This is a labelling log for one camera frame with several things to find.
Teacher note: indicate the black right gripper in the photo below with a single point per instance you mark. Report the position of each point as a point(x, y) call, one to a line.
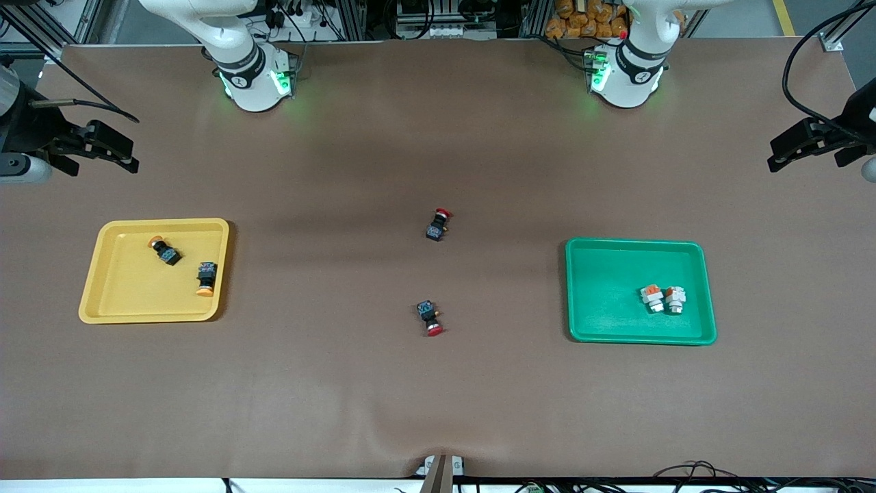
point(26, 130)

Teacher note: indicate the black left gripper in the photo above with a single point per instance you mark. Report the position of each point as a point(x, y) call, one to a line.
point(859, 115)

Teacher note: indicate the yellow mushroom push button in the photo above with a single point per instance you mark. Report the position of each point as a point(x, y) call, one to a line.
point(168, 255)
point(207, 274)

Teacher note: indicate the green push button white body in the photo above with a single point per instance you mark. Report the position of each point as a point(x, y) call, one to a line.
point(675, 299)

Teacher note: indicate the orange-capped white switch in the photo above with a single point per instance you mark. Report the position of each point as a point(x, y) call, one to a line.
point(652, 298)

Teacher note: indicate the aluminium profile bar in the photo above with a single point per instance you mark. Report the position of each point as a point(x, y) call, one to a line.
point(831, 42)

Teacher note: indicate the yellow plastic tray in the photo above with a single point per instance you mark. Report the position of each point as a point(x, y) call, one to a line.
point(137, 287)

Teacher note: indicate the white power strip with plugs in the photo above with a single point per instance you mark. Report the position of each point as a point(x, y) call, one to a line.
point(311, 15)

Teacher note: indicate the green plastic tray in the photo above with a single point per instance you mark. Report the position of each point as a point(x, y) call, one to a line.
point(609, 294)

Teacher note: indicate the orange objects pile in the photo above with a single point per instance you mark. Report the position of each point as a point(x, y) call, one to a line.
point(582, 20)

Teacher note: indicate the red mushroom push button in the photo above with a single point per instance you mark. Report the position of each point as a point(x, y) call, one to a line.
point(435, 231)
point(428, 311)

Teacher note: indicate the brown table mat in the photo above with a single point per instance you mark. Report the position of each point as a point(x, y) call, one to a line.
point(410, 397)

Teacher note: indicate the green connector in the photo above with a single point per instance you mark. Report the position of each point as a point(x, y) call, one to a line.
point(534, 488)

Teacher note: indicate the aluminium frame with dark bars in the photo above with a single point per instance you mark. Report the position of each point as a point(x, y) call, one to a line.
point(87, 20)

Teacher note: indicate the aluminium frame post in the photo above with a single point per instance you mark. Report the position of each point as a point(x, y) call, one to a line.
point(350, 19)
point(535, 19)

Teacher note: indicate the brown post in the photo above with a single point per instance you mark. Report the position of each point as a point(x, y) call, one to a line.
point(438, 479)

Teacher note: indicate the white table bracket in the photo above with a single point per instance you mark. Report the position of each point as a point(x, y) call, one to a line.
point(457, 465)

